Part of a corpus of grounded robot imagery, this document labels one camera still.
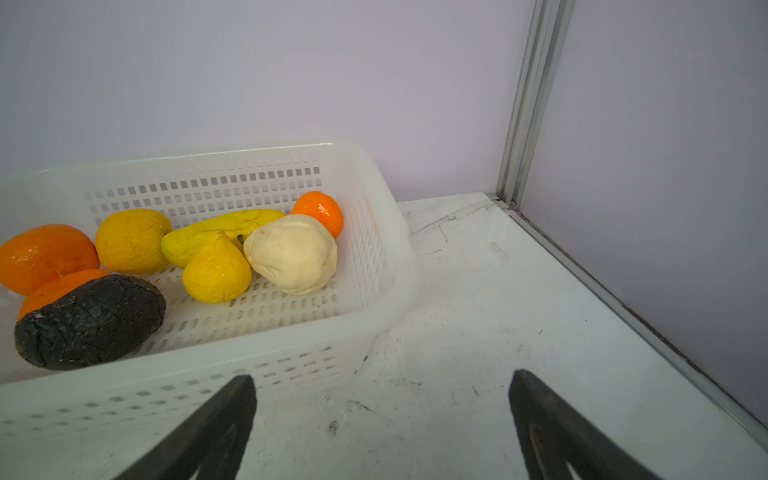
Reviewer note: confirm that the small orange tangerine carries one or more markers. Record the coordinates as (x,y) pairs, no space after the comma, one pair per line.
(322,208)

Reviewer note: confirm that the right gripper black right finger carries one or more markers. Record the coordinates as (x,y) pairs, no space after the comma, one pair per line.
(557,442)

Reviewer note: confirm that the cream white pear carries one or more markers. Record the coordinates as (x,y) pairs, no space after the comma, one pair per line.
(296,253)

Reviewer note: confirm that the yellow pear-shaped lemon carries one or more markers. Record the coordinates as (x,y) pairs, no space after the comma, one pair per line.
(218,272)

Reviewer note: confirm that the black avocado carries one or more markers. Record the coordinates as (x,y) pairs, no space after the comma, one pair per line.
(99,322)

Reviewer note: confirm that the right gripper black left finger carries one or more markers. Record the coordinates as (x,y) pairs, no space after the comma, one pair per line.
(209,444)

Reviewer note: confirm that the aluminium frame post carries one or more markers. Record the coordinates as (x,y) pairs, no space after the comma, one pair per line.
(543,47)

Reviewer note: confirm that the round yellow lemon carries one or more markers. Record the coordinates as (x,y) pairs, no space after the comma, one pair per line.
(129,242)

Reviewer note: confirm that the white perforated plastic basket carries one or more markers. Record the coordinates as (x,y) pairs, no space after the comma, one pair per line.
(91,423)

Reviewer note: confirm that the large orange fruit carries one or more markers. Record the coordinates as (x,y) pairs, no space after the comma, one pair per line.
(44,254)

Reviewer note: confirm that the yellow banana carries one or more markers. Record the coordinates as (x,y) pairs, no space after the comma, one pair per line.
(179,246)

